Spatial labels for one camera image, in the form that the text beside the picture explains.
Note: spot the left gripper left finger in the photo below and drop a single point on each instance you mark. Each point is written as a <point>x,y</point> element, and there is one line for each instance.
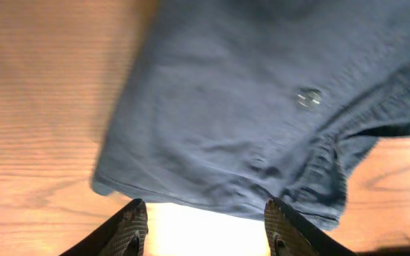
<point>121,235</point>

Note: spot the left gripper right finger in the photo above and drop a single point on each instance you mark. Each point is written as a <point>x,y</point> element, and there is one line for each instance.
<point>290,234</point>

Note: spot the navy blue shorts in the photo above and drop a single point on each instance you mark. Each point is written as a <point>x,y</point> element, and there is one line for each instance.
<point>230,103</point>

